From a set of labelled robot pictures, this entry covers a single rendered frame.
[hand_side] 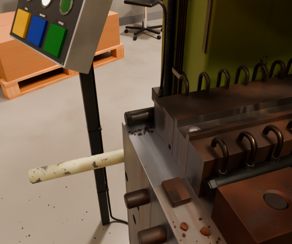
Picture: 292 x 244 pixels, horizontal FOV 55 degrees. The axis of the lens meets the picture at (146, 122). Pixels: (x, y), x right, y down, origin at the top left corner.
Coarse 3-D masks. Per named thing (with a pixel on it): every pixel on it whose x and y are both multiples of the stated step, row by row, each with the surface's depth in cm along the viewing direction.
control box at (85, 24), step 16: (32, 0) 82; (80, 0) 68; (96, 0) 69; (112, 0) 72; (32, 16) 82; (48, 16) 76; (64, 16) 72; (80, 16) 68; (96, 16) 71; (80, 32) 70; (96, 32) 73; (32, 48) 81; (64, 48) 71; (80, 48) 72; (96, 48) 75; (64, 64) 71; (80, 64) 74
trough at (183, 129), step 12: (240, 108) 49; (252, 108) 50; (264, 108) 51; (276, 108) 51; (288, 108) 51; (180, 120) 46; (192, 120) 47; (204, 120) 47; (216, 120) 48; (228, 120) 48; (240, 120) 48; (180, 132) 45
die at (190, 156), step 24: (168, 96) 55; (192, 96) 55; (216, 96) 54; (240, 96) 54; (264, 96) 54; (288, 96) 52; (168, 120) 49; (264, 120) 46; (288, 120) 47; (168, 144) 52; (192, 144) 42; (240, 144) 42; (264, 144) 42; (288, 144) 43; (192, 168) 43; (216, 168) 41
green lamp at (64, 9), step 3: (63, 0) 72; (66, 0) 71; (69, 0) 70; (63, 3) 72; (66, 3) 71; (69, 3) 70; (60, 6) 73; (63, 6) 71; (66, 6) 71; (69, 6) 70; (63, 9) 71; (66, 9) 71; (63, 12) 72
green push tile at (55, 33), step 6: (54, 24) 73; (48, 30) 75; (54, 30) 73; (60, 30) 71; (66, 30) 70; (48, 36) 74; (54, 36) 73; (60, 36) 71; (48, 42) 74; (54, 42) 73; (60, 42) 71; (48, 48) 74; (54, 48) 72; (60, 48) 71; (54, 54) 72
